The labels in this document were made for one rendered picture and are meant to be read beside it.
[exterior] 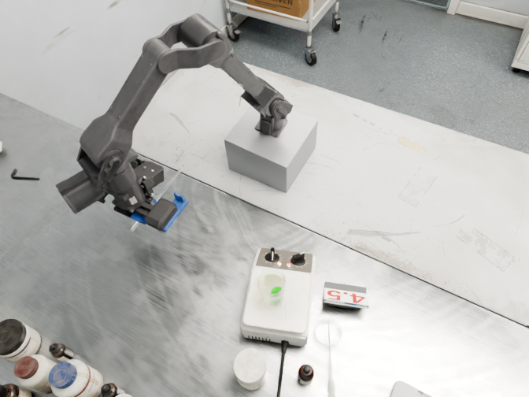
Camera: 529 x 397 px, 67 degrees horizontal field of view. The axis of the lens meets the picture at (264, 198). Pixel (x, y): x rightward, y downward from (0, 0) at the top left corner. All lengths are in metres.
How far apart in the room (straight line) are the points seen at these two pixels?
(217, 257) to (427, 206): 0.52
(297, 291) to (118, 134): 0.44
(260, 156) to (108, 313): 0.49
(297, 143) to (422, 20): 2.58
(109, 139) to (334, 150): 0.63
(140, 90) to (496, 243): 0.83
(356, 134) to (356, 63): 1.80
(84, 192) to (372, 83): 2.28
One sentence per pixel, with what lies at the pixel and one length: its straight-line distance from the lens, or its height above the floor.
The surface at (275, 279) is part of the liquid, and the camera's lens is 0.77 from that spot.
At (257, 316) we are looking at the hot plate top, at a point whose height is 0.99.
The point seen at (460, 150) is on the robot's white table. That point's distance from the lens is 1.21.
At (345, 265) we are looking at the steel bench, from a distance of 0.94.
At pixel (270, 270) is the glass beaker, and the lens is 0.76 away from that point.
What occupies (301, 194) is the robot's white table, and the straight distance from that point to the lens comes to 1.03.
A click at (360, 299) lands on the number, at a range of 0.88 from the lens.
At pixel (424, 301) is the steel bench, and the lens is 0.94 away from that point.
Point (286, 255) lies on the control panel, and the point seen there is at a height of 0.94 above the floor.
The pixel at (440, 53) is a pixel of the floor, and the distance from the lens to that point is 3.17.
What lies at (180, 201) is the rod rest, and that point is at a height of 0.91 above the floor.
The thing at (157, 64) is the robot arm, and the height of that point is 1.35.
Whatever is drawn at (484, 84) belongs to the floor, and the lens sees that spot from 3.01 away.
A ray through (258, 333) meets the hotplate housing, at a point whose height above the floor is 0.96.
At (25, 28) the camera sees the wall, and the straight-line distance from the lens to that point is 2.03.
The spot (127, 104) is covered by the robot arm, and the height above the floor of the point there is 1.30.
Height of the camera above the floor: 1.73
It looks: 55 degrees down
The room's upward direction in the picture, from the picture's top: 4 degrees counter-clockwise
